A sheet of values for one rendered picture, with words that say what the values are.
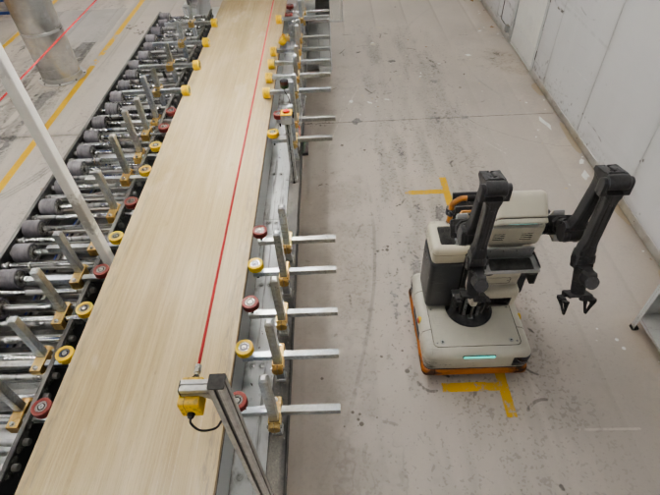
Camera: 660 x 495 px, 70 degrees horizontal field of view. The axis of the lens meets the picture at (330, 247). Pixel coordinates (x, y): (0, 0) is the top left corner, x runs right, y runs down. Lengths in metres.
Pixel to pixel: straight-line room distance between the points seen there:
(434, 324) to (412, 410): 0.52
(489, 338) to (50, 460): 2.24
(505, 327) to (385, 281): 0.95
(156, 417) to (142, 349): 0.35
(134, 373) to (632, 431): 2.65
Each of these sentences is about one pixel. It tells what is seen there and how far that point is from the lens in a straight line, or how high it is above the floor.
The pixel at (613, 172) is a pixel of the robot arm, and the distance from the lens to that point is 1.98.
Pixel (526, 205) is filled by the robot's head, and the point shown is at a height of 1.35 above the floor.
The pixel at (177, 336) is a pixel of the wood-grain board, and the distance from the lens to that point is 2.29.
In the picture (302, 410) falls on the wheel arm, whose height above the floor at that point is 0.82.
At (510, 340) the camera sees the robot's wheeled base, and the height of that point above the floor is 0.28.
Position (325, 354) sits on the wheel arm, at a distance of 2.17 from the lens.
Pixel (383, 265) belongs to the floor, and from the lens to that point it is 3.63.
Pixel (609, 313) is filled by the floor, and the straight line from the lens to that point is 3.75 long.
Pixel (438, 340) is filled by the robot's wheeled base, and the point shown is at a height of 0.28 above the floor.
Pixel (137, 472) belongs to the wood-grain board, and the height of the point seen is 0.90.
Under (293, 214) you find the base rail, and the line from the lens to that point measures 3.02.
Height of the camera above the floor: 2.68
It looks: 45 degrees down
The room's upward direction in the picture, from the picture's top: 4 degrees counter-clockwise
